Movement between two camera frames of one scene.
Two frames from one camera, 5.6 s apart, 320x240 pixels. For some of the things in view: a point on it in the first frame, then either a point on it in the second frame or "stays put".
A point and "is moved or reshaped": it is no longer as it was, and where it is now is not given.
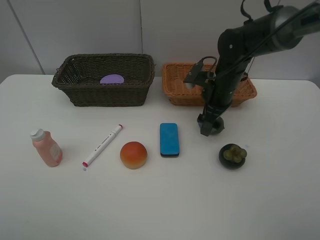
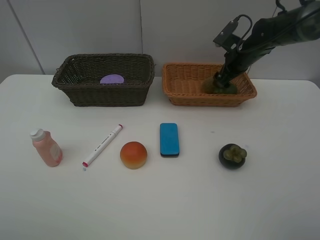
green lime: [218, 126] is moved or reshaped
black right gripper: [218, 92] -> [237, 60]
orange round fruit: [133, 155] stays put
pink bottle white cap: [49, 149] stays put
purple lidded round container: [112, 79] stays put
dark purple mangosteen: [231, 156] stays put
